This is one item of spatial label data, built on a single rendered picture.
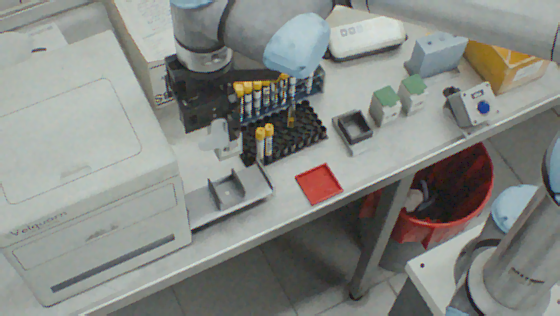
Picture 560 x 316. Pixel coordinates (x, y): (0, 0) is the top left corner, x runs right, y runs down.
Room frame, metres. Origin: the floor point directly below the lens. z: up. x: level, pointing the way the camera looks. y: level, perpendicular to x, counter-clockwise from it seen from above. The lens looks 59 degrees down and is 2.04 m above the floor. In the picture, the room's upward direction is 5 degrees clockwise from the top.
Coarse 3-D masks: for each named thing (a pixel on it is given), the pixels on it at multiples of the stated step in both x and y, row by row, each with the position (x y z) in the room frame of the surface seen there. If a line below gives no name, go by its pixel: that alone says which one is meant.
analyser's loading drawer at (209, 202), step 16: (256, 160) 0.65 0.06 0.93; (224, 176) 0.61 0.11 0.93; (240, 176) 0.62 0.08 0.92; (256, 176) 0.63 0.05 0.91; (192, 192) 0.58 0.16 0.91; (208, 192) 0.58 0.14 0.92; (224, 192) 0.59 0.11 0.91; (240, 192) 0.59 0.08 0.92; (256, 192) 0.59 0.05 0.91; (272, 192) 0.60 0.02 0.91; (192, 208) 0.55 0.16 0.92; (208, 208) 0.55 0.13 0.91; (224, 208) 0.55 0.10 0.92; (192, 224) 0.52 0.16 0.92
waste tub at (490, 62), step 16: (480, 48) 0.96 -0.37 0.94; (496, 48) 0.94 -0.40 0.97; (480, 64) 0.95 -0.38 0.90; (496, 64) 0.92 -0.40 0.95; (512, 64) 0.98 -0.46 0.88; (528, 64) 0.92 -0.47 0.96; (544, 64) 0.95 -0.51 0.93; (496, 80) 0.90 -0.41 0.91; (512, 80) 0.91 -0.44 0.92; (528, 80) 0.94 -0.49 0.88
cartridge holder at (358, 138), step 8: (352, 112) 0.80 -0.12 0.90; (360, 112) 0.79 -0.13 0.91; (336, 120) 0.78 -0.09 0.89; (344, 120) 0.78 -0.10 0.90; (352, 120) 0.79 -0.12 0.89; (360, 120) 0.79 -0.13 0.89; (336, 128) 0.77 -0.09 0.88; (344, 128) 0.75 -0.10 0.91; (352, 128) 0.77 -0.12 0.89; (360, 128) 0.77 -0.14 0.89; (368, 128) 0.76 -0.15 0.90; (344, 136) 0.75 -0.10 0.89; (352, 136) 0.75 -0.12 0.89; (360, 136) 0.74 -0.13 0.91; (368, 136) 0.75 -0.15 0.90; (352, 144) 0.73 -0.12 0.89; (360, 144) 0.73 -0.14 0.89; (368, 144) 0.73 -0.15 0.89; (376, 144) 0.74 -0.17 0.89; (352, 152) 0.71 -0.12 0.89; (360, 152) 0.72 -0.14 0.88
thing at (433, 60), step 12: (432, 36) 0.95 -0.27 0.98; (456, 36) 0.96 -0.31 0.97; (420, 48) 0.92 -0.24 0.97; (432, 48) 0.92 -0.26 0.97; (444, 48) 0.92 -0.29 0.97; (456, 48) 0.94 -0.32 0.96; (408, 60) 0.96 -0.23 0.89; (420, 60) 0.91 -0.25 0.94; (432, 60) 0.91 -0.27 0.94; (444, 60) 0.93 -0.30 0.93; (456, 60) 0.95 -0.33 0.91; (420, 72) 0.91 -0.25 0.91; (432, 72) 0.92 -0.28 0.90; (444, 72) 0.93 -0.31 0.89; (456, 72) 0.94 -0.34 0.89
